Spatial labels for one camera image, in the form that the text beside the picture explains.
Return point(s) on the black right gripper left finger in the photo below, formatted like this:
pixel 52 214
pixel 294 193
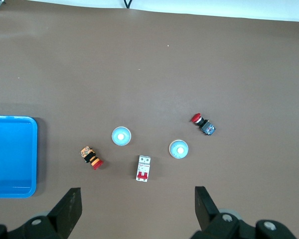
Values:
pixel 62 214

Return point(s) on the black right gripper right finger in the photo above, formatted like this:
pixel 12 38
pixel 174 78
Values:
pixel 209 216

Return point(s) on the blue call bell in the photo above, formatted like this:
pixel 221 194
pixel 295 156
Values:
pixel 121 136
pixel 178 150

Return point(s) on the blue plastic tray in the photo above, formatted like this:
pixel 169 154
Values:
pixel 10 154

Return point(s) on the red button orange body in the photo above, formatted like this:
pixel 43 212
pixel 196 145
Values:
pixel 91 158

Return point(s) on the white red circuit breaker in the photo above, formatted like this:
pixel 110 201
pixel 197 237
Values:
pixel 142 164

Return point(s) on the red mushroom button blue body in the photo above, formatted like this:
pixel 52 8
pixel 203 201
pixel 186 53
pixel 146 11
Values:
pixel 204 124

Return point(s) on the brown table mat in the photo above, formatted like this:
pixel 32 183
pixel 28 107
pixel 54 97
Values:
pixel 149 74

